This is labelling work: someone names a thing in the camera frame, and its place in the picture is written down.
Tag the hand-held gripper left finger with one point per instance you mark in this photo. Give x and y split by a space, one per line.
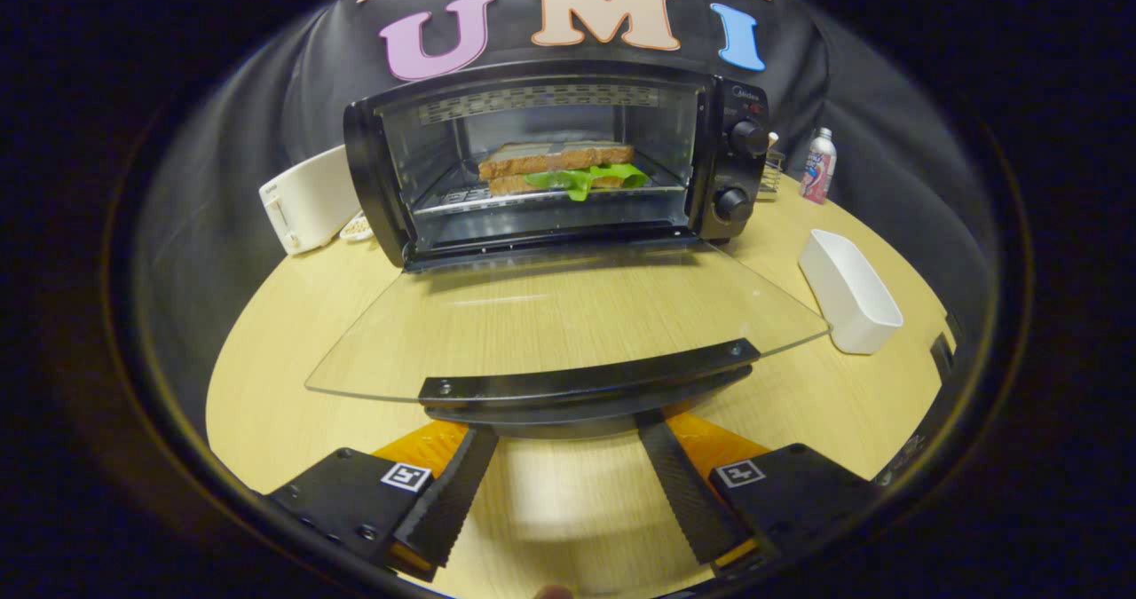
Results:
457 492

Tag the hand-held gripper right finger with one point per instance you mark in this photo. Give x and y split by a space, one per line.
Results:
688 497

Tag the black toaster oven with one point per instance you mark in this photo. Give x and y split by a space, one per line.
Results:
568 226

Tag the sandwich with lettuce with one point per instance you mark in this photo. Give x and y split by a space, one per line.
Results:
555 162

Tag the white pop-up toaster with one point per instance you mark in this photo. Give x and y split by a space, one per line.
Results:
306 200

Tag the white rectangular container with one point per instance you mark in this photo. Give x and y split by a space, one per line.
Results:
856 311

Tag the small white dish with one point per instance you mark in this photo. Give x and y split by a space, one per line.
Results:
357 226

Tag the black table edge clamp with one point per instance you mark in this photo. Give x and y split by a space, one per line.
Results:
942 350

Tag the pink labelled drink bottle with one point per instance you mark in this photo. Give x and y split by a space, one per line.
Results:
818 169

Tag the black backdrop cloth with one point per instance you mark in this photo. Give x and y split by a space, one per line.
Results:
284 102

